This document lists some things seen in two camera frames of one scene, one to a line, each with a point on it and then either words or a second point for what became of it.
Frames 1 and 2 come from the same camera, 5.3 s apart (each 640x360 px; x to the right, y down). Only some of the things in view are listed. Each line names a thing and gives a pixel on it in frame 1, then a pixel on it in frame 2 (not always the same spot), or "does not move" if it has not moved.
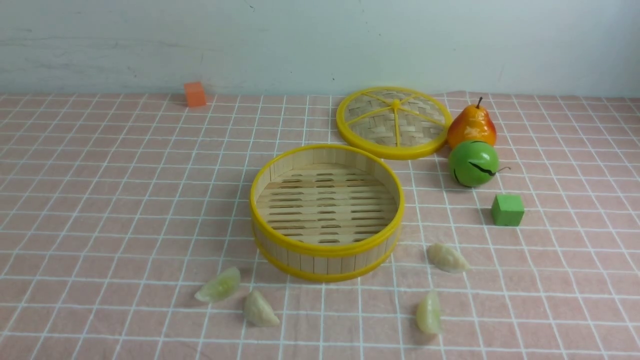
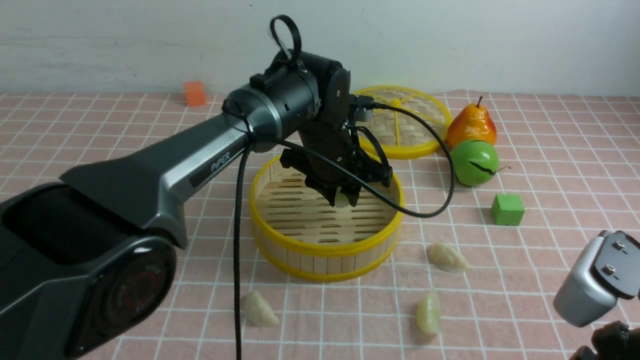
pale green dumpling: x=220 y=286 -> x=340 y=200
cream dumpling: x=444 y=258 does not move
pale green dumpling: x=428 y=313 does not move
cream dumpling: x=257 y=312 does not move
